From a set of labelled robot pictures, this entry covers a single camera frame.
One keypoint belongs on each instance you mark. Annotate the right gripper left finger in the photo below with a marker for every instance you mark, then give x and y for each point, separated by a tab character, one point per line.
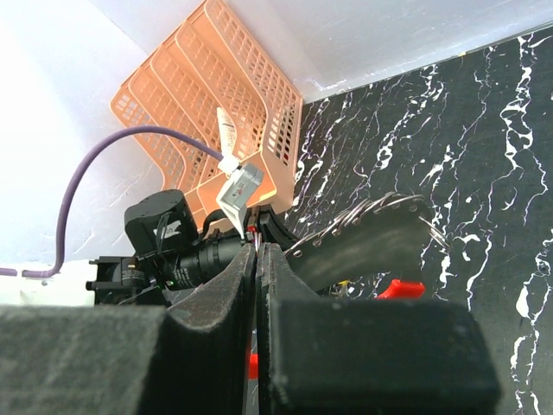
189	359

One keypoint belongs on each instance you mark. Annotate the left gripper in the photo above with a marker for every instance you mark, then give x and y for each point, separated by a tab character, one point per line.
263	225

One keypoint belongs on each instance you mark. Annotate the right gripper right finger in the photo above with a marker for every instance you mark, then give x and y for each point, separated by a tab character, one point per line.
465	383

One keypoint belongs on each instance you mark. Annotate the red black keyring holder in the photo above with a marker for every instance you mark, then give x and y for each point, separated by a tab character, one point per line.
371	246

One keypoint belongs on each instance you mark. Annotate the key with yellow tag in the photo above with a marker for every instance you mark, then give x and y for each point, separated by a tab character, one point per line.
342	288

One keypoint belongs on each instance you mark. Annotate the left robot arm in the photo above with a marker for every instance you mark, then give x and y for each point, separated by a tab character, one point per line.
171	254

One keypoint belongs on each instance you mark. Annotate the white paper packet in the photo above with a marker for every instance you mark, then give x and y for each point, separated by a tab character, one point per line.
228	135

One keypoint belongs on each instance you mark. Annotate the peach plastic desk organizer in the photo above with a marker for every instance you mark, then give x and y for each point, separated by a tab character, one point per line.
211	62

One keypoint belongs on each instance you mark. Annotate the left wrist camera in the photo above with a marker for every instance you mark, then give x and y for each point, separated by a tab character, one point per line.
232	199

